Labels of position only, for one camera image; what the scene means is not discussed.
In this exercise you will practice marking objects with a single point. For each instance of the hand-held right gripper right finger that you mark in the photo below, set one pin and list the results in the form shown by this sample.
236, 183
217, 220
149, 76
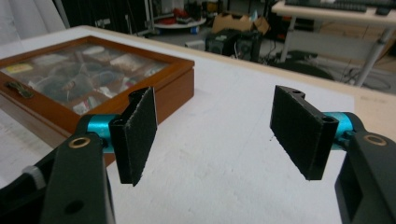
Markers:
299, 133

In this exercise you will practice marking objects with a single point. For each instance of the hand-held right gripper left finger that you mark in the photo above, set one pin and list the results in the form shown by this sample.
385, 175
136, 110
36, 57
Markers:
137, 140

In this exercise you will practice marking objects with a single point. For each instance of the wooden box with glass lid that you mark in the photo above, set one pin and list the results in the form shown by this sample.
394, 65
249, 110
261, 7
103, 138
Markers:
174, 90

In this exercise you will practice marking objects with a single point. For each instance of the white foam mat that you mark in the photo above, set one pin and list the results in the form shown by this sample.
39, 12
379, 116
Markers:
218, 140

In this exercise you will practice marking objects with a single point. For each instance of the white electronic device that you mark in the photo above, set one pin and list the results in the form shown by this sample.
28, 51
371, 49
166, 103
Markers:
195, 44

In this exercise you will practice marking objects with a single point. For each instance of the white desk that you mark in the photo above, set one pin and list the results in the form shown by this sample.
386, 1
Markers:
330, 18

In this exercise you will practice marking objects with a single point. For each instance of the black computer tower green label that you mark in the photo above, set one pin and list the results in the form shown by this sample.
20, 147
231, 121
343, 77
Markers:
219, 42

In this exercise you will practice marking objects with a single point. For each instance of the blue tape roll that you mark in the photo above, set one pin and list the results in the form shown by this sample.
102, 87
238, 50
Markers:
194, 30

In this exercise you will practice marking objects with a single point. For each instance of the round white table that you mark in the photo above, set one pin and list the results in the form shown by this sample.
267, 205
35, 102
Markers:
180, 23

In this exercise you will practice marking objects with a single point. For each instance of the small cardboard box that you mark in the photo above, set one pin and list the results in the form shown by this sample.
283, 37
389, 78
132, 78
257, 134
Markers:
230, 22

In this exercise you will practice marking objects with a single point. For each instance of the black keyboard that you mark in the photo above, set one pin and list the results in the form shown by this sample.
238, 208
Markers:
327, 5

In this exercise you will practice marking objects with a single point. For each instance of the black computer mouse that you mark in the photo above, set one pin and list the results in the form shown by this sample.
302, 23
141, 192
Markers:
383, 11

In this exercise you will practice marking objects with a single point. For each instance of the white curtain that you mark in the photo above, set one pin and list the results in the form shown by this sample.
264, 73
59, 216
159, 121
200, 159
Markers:
25, 18

